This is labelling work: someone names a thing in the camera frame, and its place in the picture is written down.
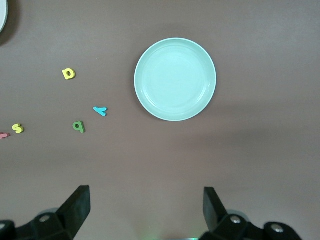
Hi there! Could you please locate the yellow foam letter D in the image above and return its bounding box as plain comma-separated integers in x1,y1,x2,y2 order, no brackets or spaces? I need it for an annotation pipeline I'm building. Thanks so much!
61,67,76,81

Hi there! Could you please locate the yellow foam letter s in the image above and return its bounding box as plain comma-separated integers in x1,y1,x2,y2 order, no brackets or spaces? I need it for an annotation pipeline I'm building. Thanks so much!
11,123,25,135

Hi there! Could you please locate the green plastic plate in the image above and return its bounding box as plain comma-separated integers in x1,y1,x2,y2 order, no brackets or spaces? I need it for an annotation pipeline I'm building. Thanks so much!
133,37,218,123

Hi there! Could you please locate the green foam letter q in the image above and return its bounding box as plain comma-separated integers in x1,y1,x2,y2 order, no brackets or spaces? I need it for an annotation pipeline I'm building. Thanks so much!
71,120,86,134

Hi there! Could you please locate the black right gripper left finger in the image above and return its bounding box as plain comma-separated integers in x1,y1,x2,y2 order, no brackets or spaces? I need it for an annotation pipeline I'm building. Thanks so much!
0,185,91,240

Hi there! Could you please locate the cyan foam letter Y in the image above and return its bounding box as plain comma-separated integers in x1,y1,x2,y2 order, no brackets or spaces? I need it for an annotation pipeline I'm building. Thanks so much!
92,105,109,118

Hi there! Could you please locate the brown paper table cover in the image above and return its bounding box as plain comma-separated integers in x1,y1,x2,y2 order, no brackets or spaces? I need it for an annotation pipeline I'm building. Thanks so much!
0,0,320,240

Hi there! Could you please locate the beige plastic plate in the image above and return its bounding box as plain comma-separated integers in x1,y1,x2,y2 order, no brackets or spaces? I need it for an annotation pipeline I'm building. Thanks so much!
0,0,9,35

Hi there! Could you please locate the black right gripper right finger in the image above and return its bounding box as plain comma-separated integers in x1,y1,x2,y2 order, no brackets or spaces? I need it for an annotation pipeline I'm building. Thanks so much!
199,186,304,240

